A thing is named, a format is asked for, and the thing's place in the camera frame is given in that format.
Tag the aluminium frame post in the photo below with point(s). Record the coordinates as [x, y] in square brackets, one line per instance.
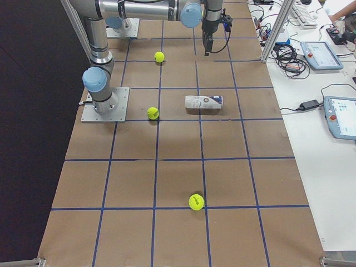
[277, 27]

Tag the upper teach pendant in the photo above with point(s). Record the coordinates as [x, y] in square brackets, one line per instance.
[320, 56]

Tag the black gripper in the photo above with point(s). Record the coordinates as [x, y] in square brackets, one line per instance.
[209, 27]

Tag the far tennis ball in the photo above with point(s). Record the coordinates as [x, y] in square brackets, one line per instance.
[159, 57]

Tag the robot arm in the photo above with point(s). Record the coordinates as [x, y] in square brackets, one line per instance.
[96, 79]
[208, 14]

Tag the teach pendant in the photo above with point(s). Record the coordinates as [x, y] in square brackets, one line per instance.
[320, 56]
[340, 116]

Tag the tennis ball near base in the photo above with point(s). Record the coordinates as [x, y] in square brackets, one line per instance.
[153, 113]

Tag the lower teach pendant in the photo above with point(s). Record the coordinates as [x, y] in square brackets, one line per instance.
[340, 116]

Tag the white tennis ball can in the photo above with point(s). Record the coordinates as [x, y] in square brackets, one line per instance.
[203, 102]

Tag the white keyboard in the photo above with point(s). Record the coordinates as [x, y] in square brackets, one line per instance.
[304, 18]

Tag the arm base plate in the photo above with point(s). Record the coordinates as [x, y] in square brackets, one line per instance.
[118, 28]
[112, 110]

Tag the black power adapter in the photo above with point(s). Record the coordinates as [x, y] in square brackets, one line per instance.
[308, 105]

